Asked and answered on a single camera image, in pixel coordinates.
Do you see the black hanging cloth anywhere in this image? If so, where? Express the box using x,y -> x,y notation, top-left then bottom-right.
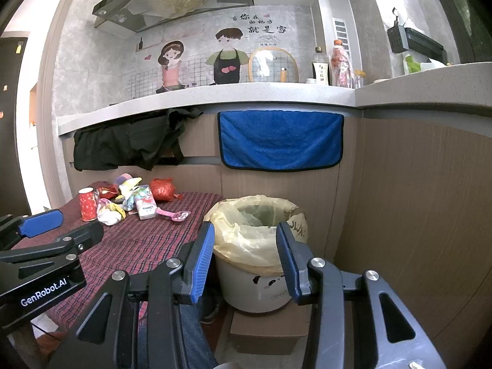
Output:
73,107 -> 203,172

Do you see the red wrapped bottle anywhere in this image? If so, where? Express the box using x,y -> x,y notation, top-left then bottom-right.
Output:
330,39 -> 353,88

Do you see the black refrigerator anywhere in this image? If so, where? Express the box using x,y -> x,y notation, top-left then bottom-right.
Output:
0,38 -> 31,216

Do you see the cardboard box under bin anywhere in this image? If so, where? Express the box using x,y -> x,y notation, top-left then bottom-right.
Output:
229,302 -> 310,355

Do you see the red plaid tablecloth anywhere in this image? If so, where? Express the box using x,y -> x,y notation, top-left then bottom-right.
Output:
47,192 -> 223,330

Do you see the tall red drink can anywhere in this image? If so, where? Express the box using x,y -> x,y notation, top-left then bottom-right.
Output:
78,187 -> 98,222

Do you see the red plastic bag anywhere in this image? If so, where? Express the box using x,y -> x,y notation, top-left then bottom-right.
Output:
149,178 -> 184,202

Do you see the white panda trash bin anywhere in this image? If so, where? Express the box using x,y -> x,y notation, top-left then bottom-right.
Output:
216,257 -> 291,314

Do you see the round wooden rimmed lid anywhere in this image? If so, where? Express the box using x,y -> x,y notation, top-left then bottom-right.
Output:
248,47 -> 300,82

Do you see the crushed red can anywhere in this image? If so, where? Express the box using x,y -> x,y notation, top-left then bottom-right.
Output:
96,184 -> 119,200

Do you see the dark sauce bottle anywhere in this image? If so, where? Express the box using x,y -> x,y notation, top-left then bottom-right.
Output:
312,46 -> 329,85

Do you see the white tissue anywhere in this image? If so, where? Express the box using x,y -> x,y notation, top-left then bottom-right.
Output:
97,198 -> 126,227

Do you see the blue hanging towel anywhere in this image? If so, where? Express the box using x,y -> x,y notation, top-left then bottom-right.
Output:
218,110 -> 344,173

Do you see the black wall rack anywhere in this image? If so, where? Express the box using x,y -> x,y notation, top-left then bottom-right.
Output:
387,8 -> 448,64

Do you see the yellow snack wrapper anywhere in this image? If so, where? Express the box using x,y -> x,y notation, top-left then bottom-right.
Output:
118,177 -> 142,200

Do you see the pink panda snack wrapper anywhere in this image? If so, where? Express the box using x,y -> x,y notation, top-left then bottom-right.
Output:
156,208 -> 190,222

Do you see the Kleenex tissue pack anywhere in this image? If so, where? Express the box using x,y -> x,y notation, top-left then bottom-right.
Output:
133,185 -> 158,220

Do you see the pink purple sponge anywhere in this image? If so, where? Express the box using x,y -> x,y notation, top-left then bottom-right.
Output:
114,173 -> 133,186

